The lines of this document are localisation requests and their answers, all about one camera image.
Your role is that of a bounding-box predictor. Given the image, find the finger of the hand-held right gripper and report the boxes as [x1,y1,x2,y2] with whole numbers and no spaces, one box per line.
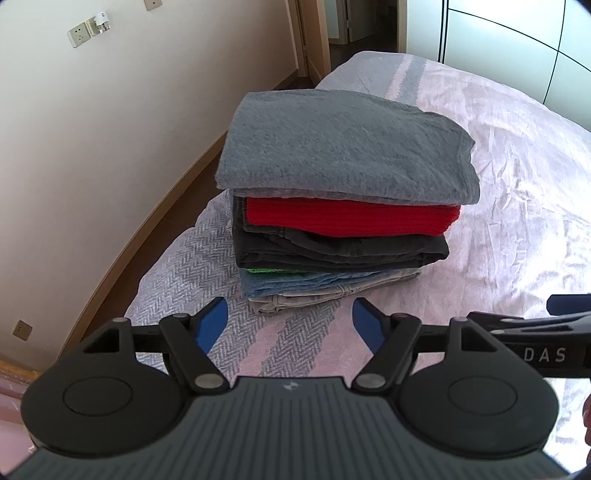
[467,309,591,337]
[546,294,591,316]

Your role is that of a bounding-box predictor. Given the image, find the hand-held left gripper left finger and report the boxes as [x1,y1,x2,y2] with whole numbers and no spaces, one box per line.
[83,296,230,396]

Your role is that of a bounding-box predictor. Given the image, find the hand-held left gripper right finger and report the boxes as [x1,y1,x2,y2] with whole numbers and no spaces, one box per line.
[351,296,509,396]

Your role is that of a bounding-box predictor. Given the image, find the grey knit sweater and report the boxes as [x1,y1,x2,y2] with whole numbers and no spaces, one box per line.
[216,90,481,206]

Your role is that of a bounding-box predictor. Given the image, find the person's right hand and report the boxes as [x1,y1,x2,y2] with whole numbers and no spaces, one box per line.
[580,396,591,448]

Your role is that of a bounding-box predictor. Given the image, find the green folded garment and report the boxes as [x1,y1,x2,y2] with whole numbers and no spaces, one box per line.
[244,267,308,277]

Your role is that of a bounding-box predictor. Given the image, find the light beige folded jeans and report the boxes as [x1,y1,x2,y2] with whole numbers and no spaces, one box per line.
[248,272,423,317]

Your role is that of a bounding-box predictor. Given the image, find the blue folded jeans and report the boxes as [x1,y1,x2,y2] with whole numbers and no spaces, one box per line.
[239,268,423,302]

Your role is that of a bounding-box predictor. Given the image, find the dark grey folded pants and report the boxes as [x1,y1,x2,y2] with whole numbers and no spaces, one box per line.
[232,194,451,274]

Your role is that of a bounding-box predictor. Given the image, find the red folded sweater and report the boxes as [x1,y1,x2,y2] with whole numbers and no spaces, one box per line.
[246,196,462,237]

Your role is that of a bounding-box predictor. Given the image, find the pink grey striped blanket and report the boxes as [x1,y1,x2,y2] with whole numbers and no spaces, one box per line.
[124,51,591,462]

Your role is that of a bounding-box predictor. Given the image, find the cream wardrobe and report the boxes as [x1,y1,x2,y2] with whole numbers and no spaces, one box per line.
[397,0,591,117]

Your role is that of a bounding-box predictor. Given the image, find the white plug adapter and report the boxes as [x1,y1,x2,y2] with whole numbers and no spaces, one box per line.
[88,11,112,37]

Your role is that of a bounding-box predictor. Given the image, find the brown door frame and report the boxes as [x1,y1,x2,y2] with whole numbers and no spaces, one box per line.
[294,0,331,89]

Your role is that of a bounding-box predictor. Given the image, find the grey wall socket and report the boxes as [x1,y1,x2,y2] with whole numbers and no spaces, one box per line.
[67,21,94,48]

